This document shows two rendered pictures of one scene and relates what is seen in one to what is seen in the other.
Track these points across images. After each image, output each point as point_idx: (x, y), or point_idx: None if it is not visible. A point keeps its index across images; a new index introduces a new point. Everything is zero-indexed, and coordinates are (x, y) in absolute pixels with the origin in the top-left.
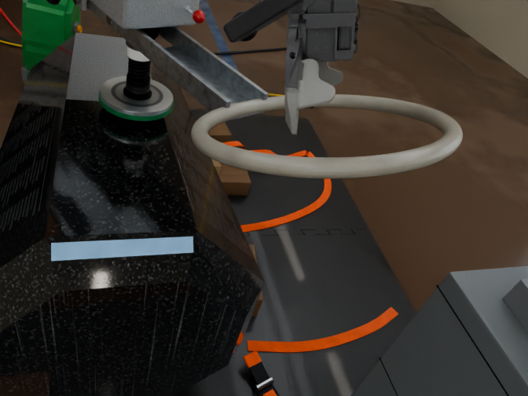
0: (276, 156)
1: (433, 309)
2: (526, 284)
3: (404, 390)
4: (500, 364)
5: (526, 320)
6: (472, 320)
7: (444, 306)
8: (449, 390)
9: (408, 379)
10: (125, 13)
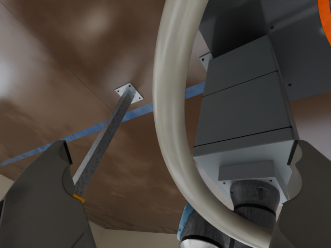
0: (165, 65)
1: (279, 117)
2: (271, 177)
3: (250, 84)
4: (228, 145)
5: (253, 166)
6: (255, 140)
7: (274, 126)
8: (235, 111)
9: (253, 89)
10: None
